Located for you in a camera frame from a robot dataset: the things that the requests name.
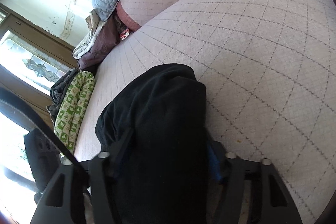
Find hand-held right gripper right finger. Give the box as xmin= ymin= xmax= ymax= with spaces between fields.
xmin=206 ymin=140 xmax=303 ymax=224

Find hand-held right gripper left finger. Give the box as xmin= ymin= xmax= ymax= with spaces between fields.
xmin=30 ymin=127 xmax=135 ymax=224

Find black pants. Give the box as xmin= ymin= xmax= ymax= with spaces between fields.
xmin=95 ymin=64 xmax=210 ymax=224

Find black plastic device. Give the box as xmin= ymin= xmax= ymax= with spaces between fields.
xmin=24 ymin=131 xmax=61 ymax=191

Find green patterned blanket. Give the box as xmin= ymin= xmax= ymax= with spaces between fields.
xmin=53 ymin=71 xmax=95 ymax=151

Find dark grey cloth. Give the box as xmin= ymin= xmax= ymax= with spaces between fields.
xmin=47 ymin=69 xmax=79 ymax=122

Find pink quilted sofa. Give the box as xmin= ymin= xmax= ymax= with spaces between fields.
xmin=73 ymin=0 xmax=336 ymax=224

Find purple folded cloth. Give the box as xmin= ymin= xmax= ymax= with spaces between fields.
xmin=78 ymin=17 xmax=125 ymax=71

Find patterned glass door pane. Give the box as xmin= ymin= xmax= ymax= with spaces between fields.
xmin=0 ymin=30 xmax=69 ymax=94

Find cream folded cloth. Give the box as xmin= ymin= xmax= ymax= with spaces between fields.
xmin=73 ymin=9 xmax=105 ymax=59

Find black cable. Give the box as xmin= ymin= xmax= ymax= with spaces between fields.
xmin=0 ymin=86 xmax=91 ymax=198

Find brown wooden door frame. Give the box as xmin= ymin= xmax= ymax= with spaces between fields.
xmin=0 ymin=2 xmax=79 ymax=122

